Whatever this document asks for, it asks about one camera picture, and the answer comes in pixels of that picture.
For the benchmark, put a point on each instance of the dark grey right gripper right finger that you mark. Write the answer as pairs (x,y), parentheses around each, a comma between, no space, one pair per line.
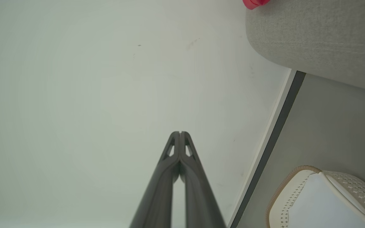
(200,196)

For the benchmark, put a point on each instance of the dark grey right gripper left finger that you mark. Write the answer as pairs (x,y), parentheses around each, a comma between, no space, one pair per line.
(160,193)

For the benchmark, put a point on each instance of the red clothing with black trim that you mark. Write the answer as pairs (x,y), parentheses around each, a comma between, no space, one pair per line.
(254,3)

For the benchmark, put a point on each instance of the white laundry basket brown rim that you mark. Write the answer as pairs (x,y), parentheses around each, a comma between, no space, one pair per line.
(322,202)

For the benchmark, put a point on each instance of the white and black baseboard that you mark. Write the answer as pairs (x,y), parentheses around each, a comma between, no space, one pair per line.
(272,139)

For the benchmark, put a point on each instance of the grey fabric sofa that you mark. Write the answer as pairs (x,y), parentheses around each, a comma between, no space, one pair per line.
(322,34)

